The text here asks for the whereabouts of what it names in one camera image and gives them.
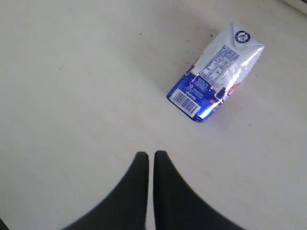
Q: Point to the blue white milk carton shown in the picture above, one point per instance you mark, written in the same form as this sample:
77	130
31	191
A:
218	71

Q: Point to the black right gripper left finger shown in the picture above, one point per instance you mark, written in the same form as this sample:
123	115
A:
125	207

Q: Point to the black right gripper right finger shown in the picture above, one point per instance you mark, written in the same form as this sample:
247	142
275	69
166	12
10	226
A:
177	206

